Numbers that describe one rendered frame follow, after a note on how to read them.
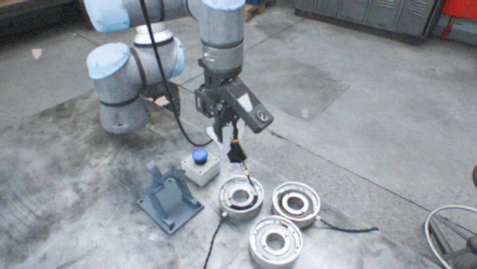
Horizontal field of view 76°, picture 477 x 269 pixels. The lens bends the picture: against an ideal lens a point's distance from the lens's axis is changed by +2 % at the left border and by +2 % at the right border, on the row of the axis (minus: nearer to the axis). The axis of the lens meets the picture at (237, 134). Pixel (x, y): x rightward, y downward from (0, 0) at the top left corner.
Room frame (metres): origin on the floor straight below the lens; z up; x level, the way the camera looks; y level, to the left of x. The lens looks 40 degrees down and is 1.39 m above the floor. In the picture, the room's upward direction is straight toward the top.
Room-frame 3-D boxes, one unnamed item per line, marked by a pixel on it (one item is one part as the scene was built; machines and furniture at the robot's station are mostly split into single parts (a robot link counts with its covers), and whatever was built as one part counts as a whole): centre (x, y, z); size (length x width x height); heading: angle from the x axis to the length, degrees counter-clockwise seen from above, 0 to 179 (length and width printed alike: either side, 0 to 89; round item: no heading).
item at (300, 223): (0.42, -0.13, 0.82); 0.10 x 0.10 x 0.04
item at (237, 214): (0.44, -0.01, 0.82); 0.10 x 0.10 x 0.04
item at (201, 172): (0.54, 0.10, 0.82); 0.08 x 0.07 x 0.05; 50
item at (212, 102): (0.51, 0.03, 1.07); 0.09 x 0.08 x 0.12; 47
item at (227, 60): (0.51, 0.03, 1.15); 0.08 x 0.08 x 0.05
